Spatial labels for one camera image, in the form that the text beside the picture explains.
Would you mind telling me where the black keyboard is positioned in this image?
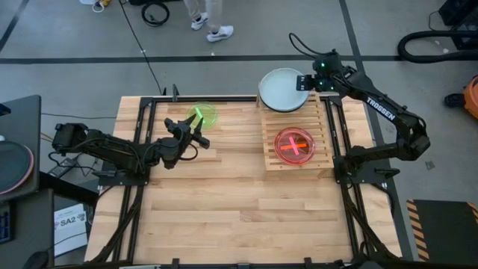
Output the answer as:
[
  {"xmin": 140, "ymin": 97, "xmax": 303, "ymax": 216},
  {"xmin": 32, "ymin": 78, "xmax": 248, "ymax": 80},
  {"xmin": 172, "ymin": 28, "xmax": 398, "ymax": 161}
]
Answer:
[{"xmin": 0, "ymin": 211, "xmax": 14, "ymax": 246}]

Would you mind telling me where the mint green plate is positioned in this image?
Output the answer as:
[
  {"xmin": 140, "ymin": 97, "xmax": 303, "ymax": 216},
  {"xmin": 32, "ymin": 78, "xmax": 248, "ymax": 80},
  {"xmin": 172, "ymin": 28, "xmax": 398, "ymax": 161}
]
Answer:
[{"xmin": 258, "ymin": 67, "xmax": 311, "ymax": 112}]

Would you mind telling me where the round black red-rimmed pad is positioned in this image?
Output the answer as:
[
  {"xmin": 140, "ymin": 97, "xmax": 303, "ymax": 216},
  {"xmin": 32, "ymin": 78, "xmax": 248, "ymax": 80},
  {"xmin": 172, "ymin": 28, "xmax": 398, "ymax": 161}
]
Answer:
[{"xmin": 0, "ymin": 140, "xmax": 35, "ymax": 197}]

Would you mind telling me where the black vacuum hose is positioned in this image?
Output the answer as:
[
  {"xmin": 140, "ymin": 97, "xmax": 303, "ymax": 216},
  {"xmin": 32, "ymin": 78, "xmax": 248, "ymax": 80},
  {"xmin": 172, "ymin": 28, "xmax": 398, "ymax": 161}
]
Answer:
[{"xmin": 397, "ymin": 30, "xmax": 478, "ymax": 64}]

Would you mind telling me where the long black floor cable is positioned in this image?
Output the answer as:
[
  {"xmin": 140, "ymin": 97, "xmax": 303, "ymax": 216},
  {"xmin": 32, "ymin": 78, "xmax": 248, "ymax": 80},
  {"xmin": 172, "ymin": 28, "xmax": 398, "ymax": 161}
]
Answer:
[{"xmin": 118, "ymin": 0, "xmax": 166, "ymax": 96}]

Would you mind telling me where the thin black cable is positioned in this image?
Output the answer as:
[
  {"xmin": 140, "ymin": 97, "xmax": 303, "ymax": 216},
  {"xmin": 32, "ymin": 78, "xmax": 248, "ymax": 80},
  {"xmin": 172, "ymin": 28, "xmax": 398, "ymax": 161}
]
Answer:
[{"xmin": 40, "ymin": 112, "xmax": 117, "ymax": 121}]

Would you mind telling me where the person's leg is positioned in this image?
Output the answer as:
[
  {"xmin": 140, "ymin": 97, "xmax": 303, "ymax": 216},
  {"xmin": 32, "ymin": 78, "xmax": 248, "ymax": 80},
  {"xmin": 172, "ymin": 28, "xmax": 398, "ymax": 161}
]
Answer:
[
  {"xmin": 204, "ymin": 0, "xmax": 224, "ymax": 29},
  {"xmin": 182, "ymin": 0, "xmax": 205, "ymax": 19}
]

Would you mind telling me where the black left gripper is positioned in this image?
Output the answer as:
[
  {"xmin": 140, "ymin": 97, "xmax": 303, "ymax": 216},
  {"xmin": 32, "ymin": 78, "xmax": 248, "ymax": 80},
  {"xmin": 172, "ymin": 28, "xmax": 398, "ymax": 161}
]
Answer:
[{"xmin": 164, "ymin": 114, "xmax": 211, "ymax": 150}]

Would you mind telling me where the translucent green plate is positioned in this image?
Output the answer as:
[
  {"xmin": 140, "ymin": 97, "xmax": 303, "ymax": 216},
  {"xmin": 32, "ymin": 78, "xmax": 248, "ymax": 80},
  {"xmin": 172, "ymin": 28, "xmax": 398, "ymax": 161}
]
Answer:
[{"xmin": 185, "ymin": 101, "xmax": 219, "ymax": 132}]

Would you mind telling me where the dark grey side desk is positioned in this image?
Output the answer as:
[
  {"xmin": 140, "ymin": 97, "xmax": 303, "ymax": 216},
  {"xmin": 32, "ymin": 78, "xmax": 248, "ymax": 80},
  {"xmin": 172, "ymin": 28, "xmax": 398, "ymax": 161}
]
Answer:
[{"xmin": 0, "ymin": 94, "xmax": 56, "ymax": 269}]

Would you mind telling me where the white printed paper sheet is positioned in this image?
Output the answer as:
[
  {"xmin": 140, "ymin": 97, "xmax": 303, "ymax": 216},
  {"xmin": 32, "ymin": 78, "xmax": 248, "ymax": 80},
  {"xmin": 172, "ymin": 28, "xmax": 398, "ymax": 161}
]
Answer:
[{"xmin": 53, "ymin": 203, "xmax": 89, "ymax": 259}]

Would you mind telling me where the black power adapter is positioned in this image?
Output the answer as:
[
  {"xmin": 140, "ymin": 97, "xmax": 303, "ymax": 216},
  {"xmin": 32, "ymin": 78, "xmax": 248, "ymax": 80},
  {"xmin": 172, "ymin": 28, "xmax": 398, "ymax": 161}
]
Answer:
[{"xmin": 47, "ymin": 158, "xmax": 78, "ymax": 179}]

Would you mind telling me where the black equipment case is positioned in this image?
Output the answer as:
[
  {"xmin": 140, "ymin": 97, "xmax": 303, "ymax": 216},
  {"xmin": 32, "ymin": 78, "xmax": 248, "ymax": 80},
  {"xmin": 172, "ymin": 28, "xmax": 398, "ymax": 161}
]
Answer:
[{"xmin": 438, "ymin": 0, "xmax": 478, "ymax": 50}]

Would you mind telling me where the person's shoe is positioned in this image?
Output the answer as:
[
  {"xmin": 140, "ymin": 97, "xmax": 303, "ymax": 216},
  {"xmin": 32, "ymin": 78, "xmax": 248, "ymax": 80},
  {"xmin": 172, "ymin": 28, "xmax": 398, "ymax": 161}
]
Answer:
[
  {"xmin": 206, "ymin": 25, "xmax": 235, "ymax": 43},
  {"xmin": 190, "ymin": 12, "xmax": 209, "ymax": 31}
]

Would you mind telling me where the black hazard-striped mat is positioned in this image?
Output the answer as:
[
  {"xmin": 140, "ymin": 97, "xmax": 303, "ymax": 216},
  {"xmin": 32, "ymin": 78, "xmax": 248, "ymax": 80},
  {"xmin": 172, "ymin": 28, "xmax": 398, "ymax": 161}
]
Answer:
[{"xmin": 406, "ymin": 199, "xmax": 478, "ymax": 263}]

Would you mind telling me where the black aluminium rig frame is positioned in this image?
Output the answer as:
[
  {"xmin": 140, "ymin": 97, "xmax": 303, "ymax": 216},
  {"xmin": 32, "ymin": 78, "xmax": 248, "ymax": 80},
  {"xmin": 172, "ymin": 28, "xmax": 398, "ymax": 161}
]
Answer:
[{"xmin": 84, "ymin": 95, "xmax": 403, "ymax": 269}]

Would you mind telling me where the slatted wooden shelf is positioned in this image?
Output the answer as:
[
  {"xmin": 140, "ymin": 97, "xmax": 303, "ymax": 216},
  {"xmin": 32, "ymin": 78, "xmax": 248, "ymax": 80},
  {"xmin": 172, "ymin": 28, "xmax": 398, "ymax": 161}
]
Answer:
[{"xmin": 255, "ymin": 80, "xmax": 335, "ymax": 172}]

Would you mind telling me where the black vacuum foot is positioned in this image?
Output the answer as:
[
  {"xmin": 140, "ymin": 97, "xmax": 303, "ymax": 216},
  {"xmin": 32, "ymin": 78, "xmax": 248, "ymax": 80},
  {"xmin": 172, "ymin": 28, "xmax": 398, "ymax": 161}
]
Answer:
[{"xmin": 443, "ymin": 93, "xmax": 466, "ymax": 109}]

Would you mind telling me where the orange vacuum cleaner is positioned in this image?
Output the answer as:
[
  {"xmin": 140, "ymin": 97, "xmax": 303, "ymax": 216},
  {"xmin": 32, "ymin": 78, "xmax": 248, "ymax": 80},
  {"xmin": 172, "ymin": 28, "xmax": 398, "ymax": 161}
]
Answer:
[{"xmin": 462, "ymin": 74, "xmax": 478, "ymax": 120}]

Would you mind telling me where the coiled black cable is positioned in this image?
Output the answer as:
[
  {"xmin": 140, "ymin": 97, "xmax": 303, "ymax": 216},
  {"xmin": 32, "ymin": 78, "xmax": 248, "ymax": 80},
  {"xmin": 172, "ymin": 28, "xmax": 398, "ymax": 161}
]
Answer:
[{"xmin": 140, "ymin": 1, "xmax": 171, "ymax": 28}]

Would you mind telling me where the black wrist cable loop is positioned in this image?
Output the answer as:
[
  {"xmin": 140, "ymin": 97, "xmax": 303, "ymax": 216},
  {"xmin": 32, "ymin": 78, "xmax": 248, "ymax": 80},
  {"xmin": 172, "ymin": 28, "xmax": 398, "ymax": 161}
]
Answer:
[{"xmin": 288, "ymin": 32, "xmax": 323, "ymax": 58}]

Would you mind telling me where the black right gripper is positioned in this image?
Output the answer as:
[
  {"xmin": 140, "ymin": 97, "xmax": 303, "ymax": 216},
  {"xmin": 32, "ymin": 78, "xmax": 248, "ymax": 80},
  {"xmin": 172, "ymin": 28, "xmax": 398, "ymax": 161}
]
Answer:
[{"xmin": 297, "ymin": 50, "xmax": 344, "ymax": 93}]

